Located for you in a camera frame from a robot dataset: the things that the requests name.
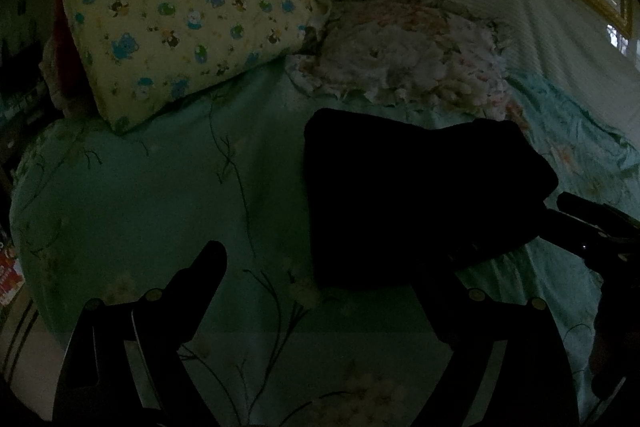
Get red cloth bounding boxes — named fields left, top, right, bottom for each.
left=42, top=0, right=96, bottom=118

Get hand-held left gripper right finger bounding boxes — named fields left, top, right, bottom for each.
left=414, top=271, right=582, bottom=427

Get red printed packet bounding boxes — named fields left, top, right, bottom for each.
left=0, top=242, right=23, bottom=308

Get teal floral bed sheet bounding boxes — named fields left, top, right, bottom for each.
left=10, top=67, right=636, bottom=427

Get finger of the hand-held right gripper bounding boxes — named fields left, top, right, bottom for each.
left=556, top=192, right=640, bottom=233
left=537, top=206, right=601, bottom=258

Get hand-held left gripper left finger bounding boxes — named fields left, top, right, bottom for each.
left=54, top=240, right=229, bottom=427

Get yellow animal print pillow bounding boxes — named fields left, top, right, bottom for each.
left=62, top=0, right=333, bottom=135

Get black pants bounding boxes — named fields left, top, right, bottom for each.
left=303, top=108, right=559, bottom=292

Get floral ruffled pillow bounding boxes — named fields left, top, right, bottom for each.
left=285, top=0, right=526, bottom=118

